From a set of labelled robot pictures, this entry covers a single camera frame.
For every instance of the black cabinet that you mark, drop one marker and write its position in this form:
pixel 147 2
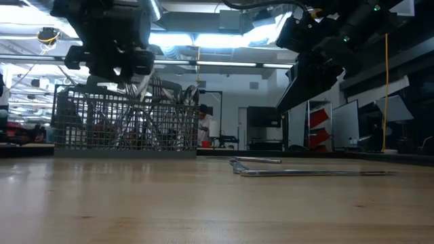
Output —
pixel 264 117

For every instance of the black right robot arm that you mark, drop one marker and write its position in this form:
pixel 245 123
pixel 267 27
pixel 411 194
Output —
pixel 366 20

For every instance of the long ceiling light strip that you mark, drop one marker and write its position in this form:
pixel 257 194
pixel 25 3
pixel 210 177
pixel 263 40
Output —
pixel 223 63

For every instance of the grey ceiling box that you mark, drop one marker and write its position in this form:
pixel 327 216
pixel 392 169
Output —
pixel 230 20

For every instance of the grey tilted panel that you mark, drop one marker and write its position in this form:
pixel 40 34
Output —
pixel 395 108

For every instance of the black background gantry frame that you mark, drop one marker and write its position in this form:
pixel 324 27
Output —
pixel 213 91

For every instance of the black background robot arm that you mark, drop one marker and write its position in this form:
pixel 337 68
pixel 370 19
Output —
pixel 229 140

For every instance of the red padded seat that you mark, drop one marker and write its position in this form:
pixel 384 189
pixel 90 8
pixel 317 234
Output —
pixel 13 128

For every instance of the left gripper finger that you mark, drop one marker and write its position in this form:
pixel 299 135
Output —
pixel 124 72
pixel 101 74

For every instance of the person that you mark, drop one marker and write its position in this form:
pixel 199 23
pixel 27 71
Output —
pixel 205 127
pixel 39 133

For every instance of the silver ventilation duct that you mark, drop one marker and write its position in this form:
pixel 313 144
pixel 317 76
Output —
pixel 155 10

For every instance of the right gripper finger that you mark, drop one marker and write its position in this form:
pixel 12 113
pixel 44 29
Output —
pixel 312 84

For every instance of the silver table knife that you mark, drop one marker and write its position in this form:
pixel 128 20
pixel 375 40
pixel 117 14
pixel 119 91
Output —
pixel 288 173
pixel 68 78
pixel 264 160
pixel 239 166

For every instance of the grey wall vent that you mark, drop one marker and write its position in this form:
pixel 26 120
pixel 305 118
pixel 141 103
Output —
pixel 254 85
pixel 201 84

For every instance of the grey plastic cutlery basket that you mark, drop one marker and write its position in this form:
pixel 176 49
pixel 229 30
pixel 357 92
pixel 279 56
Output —
pixel 101 154

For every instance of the whiteboard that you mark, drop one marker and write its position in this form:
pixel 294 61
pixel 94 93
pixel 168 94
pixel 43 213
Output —
pixel 344 128

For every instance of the red and white shelf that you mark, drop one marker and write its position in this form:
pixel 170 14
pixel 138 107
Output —
pixel 318 135

